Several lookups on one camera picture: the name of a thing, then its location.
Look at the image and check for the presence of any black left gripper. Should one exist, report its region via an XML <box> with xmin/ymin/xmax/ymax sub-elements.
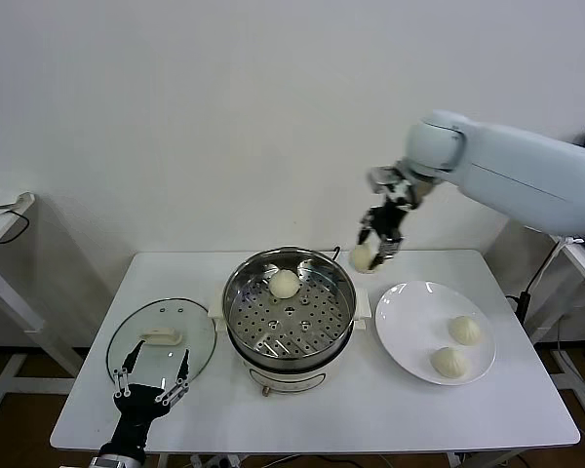
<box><xmin>100</xmin><ymin>339</ymin><xmax>191</xmax><ymax>455</ymax></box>

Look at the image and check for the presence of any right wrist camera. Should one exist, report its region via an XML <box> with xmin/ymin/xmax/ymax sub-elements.
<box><xmin>367</xmin><ymin>165</ymin><xmax>409</xmax><ymax>196</ymax></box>

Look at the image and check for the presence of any round glass lid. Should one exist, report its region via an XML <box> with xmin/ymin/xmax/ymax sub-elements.
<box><xmin>105</xmin><ymin>296</ymin><xmax>219</xmax><ymax>391</ymax></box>

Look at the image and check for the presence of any white round plate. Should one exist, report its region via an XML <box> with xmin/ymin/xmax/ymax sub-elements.
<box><xmin>374</xmin><ymin>280</ymin><xmax>497</xmax><ymax>387</ymax></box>

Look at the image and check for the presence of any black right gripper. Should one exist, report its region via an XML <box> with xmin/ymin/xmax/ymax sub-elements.
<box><xmin>354</xmin><ymin>182</ymin><xmax>421</xmax><ymax>272</ymax></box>

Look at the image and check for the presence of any white charging cable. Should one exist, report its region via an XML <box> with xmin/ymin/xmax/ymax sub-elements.
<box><xmin>528</xmin><ymin>236</ymin><xmax>579</xmax><ymax>293</ymax></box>

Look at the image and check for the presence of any stainless steel steamer basket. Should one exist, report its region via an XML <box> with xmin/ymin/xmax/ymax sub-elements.
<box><xmin>222</xmin><ymin>247</ymin><xmax>358</xmax><ymax>360</ymax></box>

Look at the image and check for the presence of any white steamed baozi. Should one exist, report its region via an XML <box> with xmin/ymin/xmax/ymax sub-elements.
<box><xmin>429</xmin><ymin>346</ymin><xmax>470</xmax><ymax>380</ymax></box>
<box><xmin>350</xmin><ymin>243</ymin><xmax>377</xmax><ymax>273</ymax></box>
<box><xmin>267</xmin><ymin>268</ymin><xmax>302</xmax><ymax>299</ymax></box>
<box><xmin>448</xmin><ymin>314</ymin><xmax>483</xmax><ymax>346</ymax></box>

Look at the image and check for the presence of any white side table with cloth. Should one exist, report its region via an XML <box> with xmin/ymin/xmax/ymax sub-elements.
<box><xmin>0</xmin><ymin>187</ymin><xmax>87</xmax><ymax>423</ymax></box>

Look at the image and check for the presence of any cream electric cooker base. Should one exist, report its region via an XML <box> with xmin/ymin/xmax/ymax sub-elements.
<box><xmin>208</xmin><ymin>286</ymin><xmax>371</xmax><ymax>397</ymax></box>

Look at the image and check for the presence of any thin black cable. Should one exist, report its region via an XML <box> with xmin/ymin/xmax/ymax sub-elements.
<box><xmin>0</xmin><ymin>204</ymin><xmax>31</xmax><ymax>245</ymax></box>

